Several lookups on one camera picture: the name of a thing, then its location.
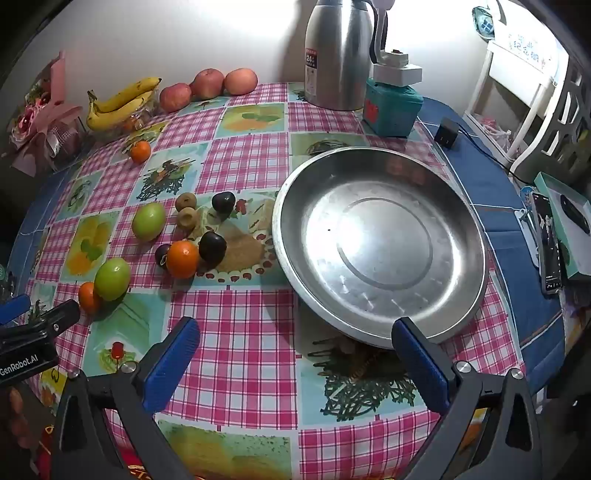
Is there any blue patterned dish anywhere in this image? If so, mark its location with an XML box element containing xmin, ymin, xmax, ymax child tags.
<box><xmin>472</xmin><ymin>4</ymin><xmax>497</xmax><ymax>40</ymax></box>

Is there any black power adapter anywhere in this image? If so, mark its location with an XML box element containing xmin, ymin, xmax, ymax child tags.
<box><xmin>435</xmin><ymin>117</ymin><xmax>460</xmax><ymax>151</ymax></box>

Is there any yellow banana bunch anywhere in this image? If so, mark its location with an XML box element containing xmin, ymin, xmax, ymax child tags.
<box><xmin>87</xmin><ymin>77</ymin><xmax>162</xmax><ymax>131</ymax></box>

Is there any pink plaid printed tablecloth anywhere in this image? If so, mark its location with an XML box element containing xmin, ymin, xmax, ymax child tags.
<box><xmin>9</xmin><ymin>82</ymin><xmax>527</xmax><ymax>480</ymax></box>

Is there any white plastic charger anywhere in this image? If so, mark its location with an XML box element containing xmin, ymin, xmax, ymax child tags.
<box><xmin>373</xmin><ymin>50</ymin><xmax>423</xmax><ymax>87</ymax></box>

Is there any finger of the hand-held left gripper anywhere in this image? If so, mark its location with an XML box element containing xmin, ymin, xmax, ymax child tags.
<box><xmin>30</xmin><ymin>299</ymin><xmax>81</xmax><ymax>337</ymax></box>
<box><xmin>0</xmin><ymin>295</ymin><xmax>32</xmax><ymax>325</ymax></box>

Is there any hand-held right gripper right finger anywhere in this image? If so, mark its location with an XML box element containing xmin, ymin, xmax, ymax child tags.
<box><xmin>392</xmin><ymin>316</ymin><xmax>543</xmax><ymax>480</ymax></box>

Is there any pink wrapped bouquet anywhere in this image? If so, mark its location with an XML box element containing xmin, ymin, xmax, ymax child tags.
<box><xmin>8</xmin><ymin>53</ymin><xmax>90</xmax><ymax>176</ymax></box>

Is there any clear plastic box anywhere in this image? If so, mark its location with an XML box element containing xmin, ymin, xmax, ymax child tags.
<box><xmin>99</xmin><ymin>99</ymin><xmax>158</xmax><ymax>139</ymax></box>

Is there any teal plastic box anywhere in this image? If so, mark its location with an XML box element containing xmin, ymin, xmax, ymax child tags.
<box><xmin>361</xmin><ymin>78</ymin><xmax>424</xmax><ymax>138</ymax></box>

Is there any blue tablecloth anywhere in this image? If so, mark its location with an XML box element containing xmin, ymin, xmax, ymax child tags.
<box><xmin>418</xmin><ymin>97</ymin><xmax>566</xmax><ymax>398</ymax></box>

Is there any black oval device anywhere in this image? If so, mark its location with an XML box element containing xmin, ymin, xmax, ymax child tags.
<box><xmin>560</xmin><ymin>194</ymin><xmax>591</xmax><ymax>236</ymax></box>

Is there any black smartphone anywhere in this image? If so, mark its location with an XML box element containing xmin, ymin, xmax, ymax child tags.
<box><xmin>531</xmin><ymin>191</ymin><xmax>564</xmax><ymax>295</ymax></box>

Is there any stainless steel basin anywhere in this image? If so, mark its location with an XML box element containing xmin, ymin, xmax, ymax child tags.
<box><xmin>271</xmin><ymin>147</ymin><xmax>490</xmax><ymax>349</ymax></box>

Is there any red apple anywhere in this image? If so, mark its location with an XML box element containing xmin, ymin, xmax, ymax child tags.
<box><xmin>224</xmin><ymin>68</ymin><xmax>258</xmax><ymax>96</ymax></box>
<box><xmin>191</xmin><ymin>68</ymin><xmax>225</xmax><ymax>100</ymax></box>
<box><xmin>159</xmin><ymin>83</ymin><xmax>192</xmax><ymax>114</ymax></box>

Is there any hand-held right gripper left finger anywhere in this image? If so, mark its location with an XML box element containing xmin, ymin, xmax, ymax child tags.
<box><xmin>51</xmin><ymin>316</ymin><xmax>201</xmax><ymax>480</ymax></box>

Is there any teal open gift box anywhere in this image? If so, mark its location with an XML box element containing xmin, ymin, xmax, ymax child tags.
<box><xmin>534</xmin><ymin>172</ymin><xmax>591</xmax><ymax>280</ymax></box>

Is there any stainless steel thermos jug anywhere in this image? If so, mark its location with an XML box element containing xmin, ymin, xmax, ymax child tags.
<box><xmin>304</xmin><ymin>0</ymin><xmax>391</xmax><ymax>112</ymax></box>

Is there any pink white plastic bag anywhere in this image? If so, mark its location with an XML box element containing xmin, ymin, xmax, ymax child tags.
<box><xmin>475</xmin><ymin>115</ymin><xmax>513</xmax><ymax>148</ymax></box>

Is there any white rack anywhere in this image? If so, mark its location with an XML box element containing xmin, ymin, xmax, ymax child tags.
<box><xmin>464</xmin><ymin>41</ymin><xmax>591</xmax><ymax>185</ymax></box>

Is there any black cable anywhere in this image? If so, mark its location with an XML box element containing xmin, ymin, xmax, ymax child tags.
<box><xmin>455</xmin><ymin>129</ymin><xmax>539</xmax><ymax>185</ymax></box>

